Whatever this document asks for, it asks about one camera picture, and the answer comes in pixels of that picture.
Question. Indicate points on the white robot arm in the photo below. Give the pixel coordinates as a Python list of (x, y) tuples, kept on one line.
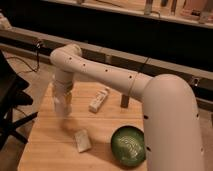
[(170, 113)]

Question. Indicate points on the black office chair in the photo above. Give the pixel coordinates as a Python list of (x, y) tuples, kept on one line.
[(12, 94)]

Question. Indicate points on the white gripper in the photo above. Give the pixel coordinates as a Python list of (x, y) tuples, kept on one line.
[(62, 90)]

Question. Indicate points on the green bowl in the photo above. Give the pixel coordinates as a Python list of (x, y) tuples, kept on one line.
[(128, 146)]

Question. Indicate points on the dark rectangular eraser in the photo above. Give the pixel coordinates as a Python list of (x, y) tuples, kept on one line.
[(124, 101)]

